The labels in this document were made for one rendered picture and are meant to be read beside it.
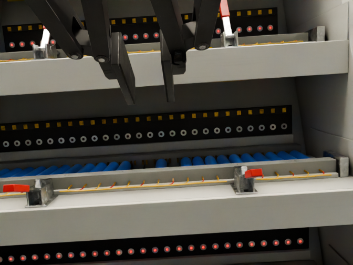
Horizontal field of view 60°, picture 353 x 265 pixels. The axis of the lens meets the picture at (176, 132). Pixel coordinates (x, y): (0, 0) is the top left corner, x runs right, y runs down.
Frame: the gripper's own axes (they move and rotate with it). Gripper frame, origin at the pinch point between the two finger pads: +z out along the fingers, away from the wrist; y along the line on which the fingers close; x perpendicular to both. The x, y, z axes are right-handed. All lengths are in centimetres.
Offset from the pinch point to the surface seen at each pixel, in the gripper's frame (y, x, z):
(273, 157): -17.0, 1.8, 24.1
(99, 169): 10.6, 1.9, 23.8
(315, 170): -21.2, 5.3, 19.6
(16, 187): 15.6, 7.4, 9.4
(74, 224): 11.2, 11.0, 16.1
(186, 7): -5.5, -33.8, 28.7
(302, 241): -21.9, 14.4, 32.7
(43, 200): 15.2, 7.8, 15.4
